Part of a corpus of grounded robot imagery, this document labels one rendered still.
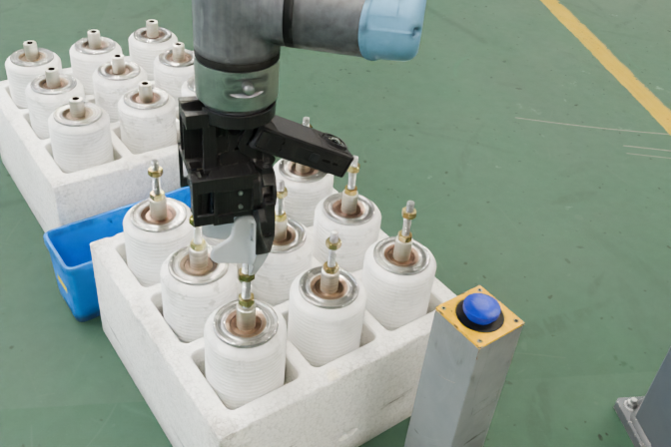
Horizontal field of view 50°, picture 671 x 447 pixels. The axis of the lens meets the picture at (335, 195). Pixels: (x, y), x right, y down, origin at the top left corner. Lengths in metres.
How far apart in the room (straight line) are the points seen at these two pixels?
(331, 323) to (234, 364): 0.13
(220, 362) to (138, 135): 0.55
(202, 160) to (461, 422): 0.43
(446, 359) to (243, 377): 0.23
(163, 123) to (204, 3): 0.68
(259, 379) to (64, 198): 0.52
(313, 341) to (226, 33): 0.44
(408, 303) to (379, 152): 0.73
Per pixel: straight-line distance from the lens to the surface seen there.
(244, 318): 0.83
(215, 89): 0.63
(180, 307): 0.92
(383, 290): 0.95
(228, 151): 0.68
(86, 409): 1.12
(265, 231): 0.71
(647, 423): 1.17
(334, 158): 0.71
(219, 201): 0.69
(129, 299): 1.00
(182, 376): 0.90
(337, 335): 0.90
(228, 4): 0.59
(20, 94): 1.45
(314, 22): 0.58
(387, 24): 0.58
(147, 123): 1.26
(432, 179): 1.58
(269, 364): 0.85
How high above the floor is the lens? 0.87
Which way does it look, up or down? 36 degrees down
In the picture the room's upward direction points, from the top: 6 degrees clockwise
